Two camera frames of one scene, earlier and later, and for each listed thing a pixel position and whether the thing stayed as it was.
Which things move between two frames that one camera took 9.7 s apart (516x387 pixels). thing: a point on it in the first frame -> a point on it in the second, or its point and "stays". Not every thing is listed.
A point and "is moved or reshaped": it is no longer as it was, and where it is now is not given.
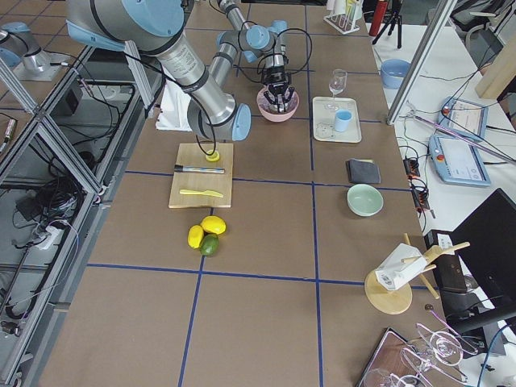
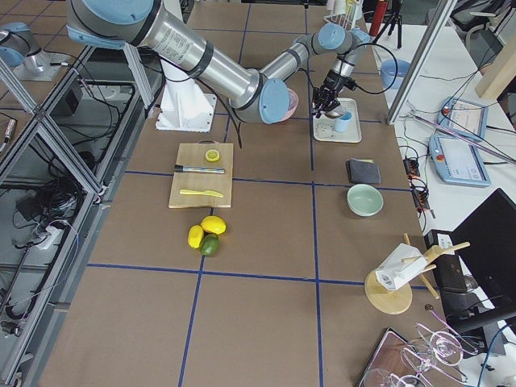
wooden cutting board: [192, 155] stays
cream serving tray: [324, 120] stays
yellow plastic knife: [205, 193] stays
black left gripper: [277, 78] -> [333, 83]
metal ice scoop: [280, 104] is moved or reshaped
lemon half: [212, 158] stays
